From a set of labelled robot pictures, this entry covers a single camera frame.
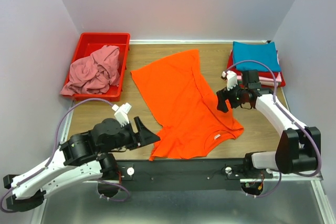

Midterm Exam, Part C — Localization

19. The orange t-shirt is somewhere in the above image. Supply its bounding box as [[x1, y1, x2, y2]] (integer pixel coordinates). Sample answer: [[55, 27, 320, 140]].
[[131, 49, 244, 161]]

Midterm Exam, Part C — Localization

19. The blue folded t-shirt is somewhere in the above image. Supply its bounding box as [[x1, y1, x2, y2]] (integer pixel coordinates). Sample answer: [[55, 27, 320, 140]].
[[233, 41, 281, 72]]

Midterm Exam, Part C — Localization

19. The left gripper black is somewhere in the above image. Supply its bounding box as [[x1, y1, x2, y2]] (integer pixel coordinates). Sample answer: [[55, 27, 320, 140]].
[[98, 116, 161, 154]]

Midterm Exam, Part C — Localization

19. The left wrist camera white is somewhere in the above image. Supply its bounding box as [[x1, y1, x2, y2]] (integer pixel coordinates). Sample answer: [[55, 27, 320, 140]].
[[112, 103, 132, 126]]

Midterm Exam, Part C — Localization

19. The dusty pink crumpled t-shirt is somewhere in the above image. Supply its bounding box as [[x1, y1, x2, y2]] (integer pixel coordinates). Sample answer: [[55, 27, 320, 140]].
[[60, 45, 120, 95]]

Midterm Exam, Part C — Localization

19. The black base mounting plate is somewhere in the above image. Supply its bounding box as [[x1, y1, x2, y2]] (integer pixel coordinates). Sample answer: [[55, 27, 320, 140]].
[[117, 158, 272, 192]]

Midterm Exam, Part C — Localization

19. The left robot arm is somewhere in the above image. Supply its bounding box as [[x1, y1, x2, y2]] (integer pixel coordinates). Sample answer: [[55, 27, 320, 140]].
[[1, 117, 160, 213]]

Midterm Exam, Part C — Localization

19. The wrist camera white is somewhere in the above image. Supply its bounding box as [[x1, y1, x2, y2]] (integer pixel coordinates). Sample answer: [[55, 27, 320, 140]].
[[221, 70, 238, 90], [112, 103, 132, 126]]

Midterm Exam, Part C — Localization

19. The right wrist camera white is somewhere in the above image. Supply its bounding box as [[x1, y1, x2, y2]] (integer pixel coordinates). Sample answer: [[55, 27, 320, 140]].
[[221, 70, 238, 90]]

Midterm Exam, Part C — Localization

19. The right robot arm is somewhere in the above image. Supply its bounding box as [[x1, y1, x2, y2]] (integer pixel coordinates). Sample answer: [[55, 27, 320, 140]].
[[216, 70, 321, 178]]

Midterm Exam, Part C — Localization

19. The aluminium rail frame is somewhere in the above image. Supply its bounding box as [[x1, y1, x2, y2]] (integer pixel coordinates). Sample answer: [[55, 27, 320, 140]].
[[30, 98, 328, 224]]

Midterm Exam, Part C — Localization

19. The pink folded t-shirt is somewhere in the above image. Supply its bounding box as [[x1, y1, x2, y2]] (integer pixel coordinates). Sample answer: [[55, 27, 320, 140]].
[[237, 73, 282, 83]]

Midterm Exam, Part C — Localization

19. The red plastic bin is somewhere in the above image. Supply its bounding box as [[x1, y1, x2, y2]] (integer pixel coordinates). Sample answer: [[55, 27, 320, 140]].
[[62, 33, 130, 102]]

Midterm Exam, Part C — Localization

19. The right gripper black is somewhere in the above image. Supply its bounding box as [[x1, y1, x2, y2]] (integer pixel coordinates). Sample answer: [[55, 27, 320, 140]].
[[216, 80, 247, 113]]

